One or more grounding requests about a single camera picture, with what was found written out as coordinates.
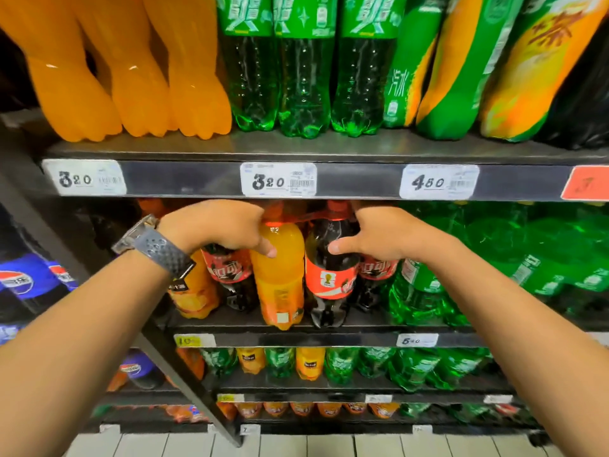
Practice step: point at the person's right hand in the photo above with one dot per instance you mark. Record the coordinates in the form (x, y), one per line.
(399, 233)

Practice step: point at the blue-label orange soda bottle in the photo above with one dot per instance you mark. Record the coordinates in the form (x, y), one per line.
(329, 409)
(355, 408)
(383, 410)

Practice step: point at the yellow-marked white price tag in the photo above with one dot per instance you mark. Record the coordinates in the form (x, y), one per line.
(230, 398)

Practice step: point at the light green soda bottle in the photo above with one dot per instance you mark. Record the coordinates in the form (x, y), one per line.
(342, 365)

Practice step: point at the row of green-label green bottles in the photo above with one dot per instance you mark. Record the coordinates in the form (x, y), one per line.
(461, 366)

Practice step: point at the slim blue shelf banner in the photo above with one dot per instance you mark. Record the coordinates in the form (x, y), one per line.
(7, 333)

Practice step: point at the row of large cola bottles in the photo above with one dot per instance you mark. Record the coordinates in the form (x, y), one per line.
(24, 280)

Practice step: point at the row of orange soda bottles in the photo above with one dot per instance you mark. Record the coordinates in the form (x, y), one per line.
(250, 410)

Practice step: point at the grey perforated-band wristwatch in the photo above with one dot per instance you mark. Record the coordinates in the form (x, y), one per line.
(164, 254)

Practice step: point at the green-label green soda bottle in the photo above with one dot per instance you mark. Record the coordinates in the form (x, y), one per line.
(414, 410)
(414, 368)
(280, 362)
(471, 412)
(219, 361)
(376, 361)

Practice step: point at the person's left hand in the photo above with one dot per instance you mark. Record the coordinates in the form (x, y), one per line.
(219, 223)

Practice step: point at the small white price tag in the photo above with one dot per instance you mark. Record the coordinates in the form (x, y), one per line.
(250, 429)
(598, 340)
(422, 429)

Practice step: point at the black metal shelf rack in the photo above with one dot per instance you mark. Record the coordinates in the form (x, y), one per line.
(357, 183)

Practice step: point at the person's left forearm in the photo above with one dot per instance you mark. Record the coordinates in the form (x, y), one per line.
(71, 356)

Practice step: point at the yellow price tag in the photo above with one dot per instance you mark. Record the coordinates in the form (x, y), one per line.
(195, 341)

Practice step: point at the big orange soda bottle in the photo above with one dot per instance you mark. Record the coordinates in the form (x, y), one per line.
(116, 381)
(195, 295)
(278, 280)
(194, 361)

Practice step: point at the red price tag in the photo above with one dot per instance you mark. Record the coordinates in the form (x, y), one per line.
(587, 183)

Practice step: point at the row of yellow-capped green bottles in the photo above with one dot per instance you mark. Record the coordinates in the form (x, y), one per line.
(523, 242)

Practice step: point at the big blue-label cola bottle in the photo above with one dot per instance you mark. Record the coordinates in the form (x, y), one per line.
(138, 368)

